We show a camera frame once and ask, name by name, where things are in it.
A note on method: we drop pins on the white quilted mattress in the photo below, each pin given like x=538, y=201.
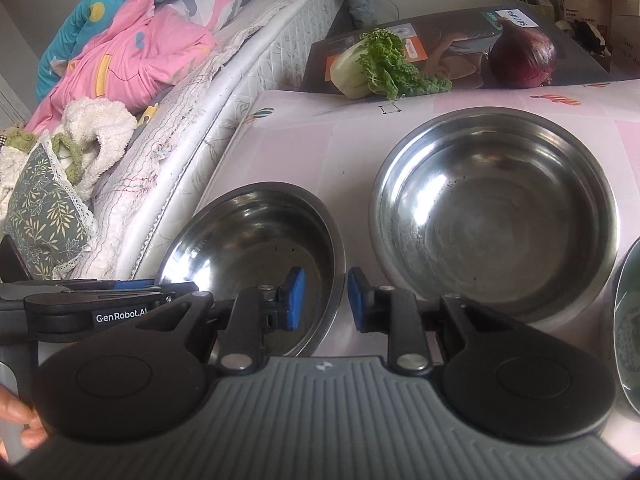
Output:
x=155, y=188

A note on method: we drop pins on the large steel bowl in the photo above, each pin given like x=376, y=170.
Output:
x=499, y=205

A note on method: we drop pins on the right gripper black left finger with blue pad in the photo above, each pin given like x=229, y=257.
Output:
x=236, y=336

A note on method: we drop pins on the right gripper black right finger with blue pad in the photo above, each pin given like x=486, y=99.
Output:
x=422, y=336

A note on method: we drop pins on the dark printed appliance box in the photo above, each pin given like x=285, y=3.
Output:
x=458, y=43

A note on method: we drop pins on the green ceramic bowl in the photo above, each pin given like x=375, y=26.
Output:
x=625, y=332

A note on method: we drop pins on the green leafy cabbage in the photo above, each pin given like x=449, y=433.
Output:
x=377, y=64

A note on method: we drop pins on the small steel bowl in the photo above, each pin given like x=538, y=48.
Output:
x=253, y=236

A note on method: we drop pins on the white fluffy towel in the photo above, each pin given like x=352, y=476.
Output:
x=90, y=140

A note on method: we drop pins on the pink and teal blanket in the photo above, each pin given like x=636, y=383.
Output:
x=122, y=50

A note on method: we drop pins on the red onion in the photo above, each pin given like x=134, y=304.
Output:
x=522, y=57

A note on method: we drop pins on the person's left hand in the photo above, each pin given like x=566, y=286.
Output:
x=21, y=428

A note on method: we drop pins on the large brown cardboard box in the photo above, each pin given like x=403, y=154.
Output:
x=589, y=23

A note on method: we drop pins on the floral grey pillow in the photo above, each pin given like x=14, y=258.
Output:
x=49, y=223

